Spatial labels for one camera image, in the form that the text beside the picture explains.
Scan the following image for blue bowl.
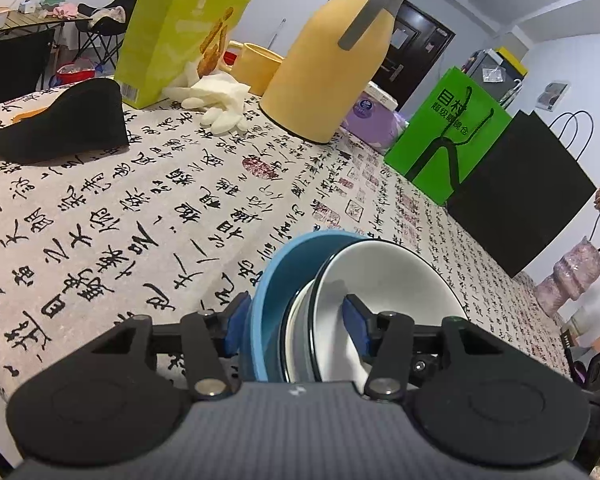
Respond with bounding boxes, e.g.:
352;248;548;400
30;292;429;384
250;230;381;383

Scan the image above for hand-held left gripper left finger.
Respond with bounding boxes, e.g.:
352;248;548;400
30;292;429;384
87;292;253;401

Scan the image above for pink textured vase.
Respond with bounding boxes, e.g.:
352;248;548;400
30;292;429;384
534;239;600;318

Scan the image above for yellow thermos jug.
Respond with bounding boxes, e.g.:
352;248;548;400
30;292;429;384
258;0;411;146

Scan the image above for orange flat item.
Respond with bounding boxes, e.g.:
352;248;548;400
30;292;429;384
12;105;48;123

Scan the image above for wooden folding table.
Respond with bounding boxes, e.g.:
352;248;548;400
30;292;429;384
0;10;93;43

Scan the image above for yellow-green snack box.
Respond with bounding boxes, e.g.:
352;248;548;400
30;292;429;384
114;0;256;109

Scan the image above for white rubber gloves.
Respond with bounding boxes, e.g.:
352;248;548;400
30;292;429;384
162;72;252;136

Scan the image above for wall picture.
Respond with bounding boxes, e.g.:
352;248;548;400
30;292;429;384
534;81;571;111

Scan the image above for purple tissue pack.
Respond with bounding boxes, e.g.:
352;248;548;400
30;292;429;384
341;87;408;156

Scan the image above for dark entrance door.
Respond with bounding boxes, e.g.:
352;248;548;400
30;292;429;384
380;0;456;111

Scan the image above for black folding chair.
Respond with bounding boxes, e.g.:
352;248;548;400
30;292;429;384
75;0;140;68
0;27;57;111

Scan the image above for yellow mug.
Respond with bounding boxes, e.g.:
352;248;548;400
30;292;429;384
221;42;285;97

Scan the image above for green paper bag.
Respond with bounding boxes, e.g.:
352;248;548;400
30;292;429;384
383;66;513;206

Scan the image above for grey white cloth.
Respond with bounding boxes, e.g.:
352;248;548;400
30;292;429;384
91;7;127;28

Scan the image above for black paper bag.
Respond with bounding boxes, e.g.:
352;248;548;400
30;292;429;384
445;109;597;278

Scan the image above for printed tablecloth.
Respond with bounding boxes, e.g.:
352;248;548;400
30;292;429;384
0;77;596;411

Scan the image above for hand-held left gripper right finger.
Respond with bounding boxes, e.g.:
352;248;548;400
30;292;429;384
341;294;501;401

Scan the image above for flat white box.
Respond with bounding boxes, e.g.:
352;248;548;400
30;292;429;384
362;81;398;111

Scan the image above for yellow box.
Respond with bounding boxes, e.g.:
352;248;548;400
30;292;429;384
495;46;528;78

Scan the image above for clear drinking glass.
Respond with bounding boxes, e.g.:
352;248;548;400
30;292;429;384
562;307;593;336

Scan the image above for grey refrigerator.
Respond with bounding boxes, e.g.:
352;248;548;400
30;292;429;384
462;49;523;111

